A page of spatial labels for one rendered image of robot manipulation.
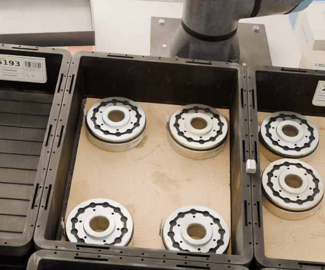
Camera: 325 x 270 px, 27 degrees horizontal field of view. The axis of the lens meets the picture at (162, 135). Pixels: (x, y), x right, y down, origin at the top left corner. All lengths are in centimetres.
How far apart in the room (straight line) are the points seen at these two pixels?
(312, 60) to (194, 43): 26
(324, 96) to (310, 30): 32
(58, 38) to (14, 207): 46
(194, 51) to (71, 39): 26
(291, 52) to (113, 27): 41
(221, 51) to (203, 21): 8
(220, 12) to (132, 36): 31
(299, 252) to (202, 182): 19
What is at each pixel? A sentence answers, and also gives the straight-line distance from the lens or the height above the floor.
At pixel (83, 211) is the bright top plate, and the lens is 104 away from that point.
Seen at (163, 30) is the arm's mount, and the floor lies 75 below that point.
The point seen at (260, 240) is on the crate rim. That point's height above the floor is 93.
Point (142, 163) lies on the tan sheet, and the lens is 113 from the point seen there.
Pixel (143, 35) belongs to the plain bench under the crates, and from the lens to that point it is 157.
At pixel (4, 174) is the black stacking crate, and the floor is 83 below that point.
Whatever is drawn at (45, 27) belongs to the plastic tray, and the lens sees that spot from 150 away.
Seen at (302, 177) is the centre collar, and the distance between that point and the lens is 111.
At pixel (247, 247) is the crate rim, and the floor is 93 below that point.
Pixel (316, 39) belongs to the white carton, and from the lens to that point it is 149.
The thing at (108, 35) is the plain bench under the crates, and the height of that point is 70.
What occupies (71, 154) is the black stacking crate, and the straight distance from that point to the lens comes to 115.
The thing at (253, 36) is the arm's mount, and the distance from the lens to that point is 154.
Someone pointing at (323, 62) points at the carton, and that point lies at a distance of 146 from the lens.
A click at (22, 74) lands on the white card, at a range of 122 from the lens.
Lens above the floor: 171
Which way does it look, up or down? 49 degrees down
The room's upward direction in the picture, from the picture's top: 5 degrees clockwise
